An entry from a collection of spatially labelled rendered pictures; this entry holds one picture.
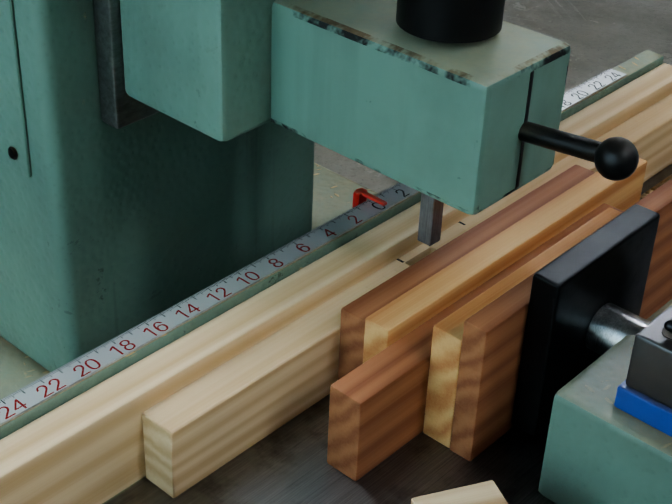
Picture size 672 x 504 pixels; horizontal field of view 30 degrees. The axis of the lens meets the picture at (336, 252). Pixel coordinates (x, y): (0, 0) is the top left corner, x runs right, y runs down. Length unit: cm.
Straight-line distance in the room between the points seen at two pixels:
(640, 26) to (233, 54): 293
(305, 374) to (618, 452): 16
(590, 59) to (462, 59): 270
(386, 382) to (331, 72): 16
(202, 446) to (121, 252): 22
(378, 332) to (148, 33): 20
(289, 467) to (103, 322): 23
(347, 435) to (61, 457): 13
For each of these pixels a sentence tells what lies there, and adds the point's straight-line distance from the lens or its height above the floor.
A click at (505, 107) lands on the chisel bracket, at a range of 58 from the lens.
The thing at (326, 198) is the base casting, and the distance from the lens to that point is 100.
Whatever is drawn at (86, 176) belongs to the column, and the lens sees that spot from 73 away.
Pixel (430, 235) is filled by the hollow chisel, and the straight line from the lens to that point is 66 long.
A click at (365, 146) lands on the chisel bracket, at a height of 101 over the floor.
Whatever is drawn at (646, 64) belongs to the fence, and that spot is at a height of 95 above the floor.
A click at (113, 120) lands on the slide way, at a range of 71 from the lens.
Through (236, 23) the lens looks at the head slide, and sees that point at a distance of 63.
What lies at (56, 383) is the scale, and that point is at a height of 96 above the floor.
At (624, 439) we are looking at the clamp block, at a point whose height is 96.
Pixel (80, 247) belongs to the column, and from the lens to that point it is 75.
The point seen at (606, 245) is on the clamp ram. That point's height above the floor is 100.
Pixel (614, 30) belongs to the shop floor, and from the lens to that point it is 348.
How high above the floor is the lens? 131
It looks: 33 degrees down
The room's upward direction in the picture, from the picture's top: 3 degrees clockwise
